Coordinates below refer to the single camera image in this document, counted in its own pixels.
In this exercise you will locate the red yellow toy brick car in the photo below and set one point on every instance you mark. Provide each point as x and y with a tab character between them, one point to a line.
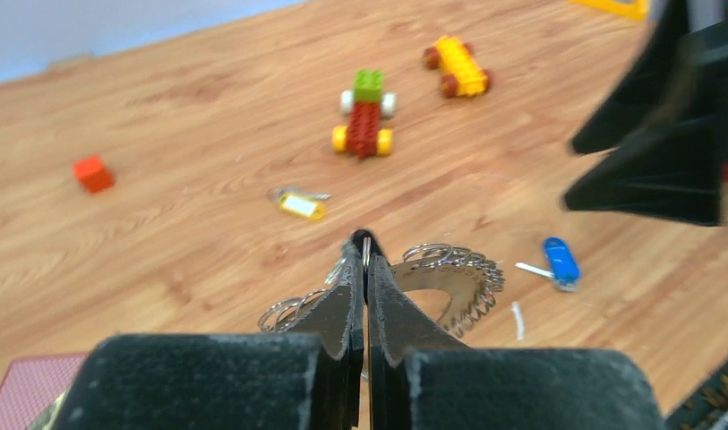
366	104

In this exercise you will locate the yellow brown toy brick car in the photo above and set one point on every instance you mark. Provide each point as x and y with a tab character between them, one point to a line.
461	75

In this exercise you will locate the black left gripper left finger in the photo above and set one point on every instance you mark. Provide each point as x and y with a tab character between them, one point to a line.
302	376

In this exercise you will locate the blue key tag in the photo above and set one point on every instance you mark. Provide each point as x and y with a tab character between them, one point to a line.
563	269

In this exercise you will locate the red playing card deck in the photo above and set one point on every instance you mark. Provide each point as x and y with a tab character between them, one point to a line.
31	384

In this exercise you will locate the yellow triangular brick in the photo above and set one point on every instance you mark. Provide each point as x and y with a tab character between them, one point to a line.
636	10

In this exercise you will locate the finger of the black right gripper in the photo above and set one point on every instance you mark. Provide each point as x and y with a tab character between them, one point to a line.
640	89
672	165

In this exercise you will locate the small orange cube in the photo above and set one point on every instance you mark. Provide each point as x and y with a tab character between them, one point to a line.
93	174

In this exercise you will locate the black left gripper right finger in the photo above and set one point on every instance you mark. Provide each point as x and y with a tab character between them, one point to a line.
422	377

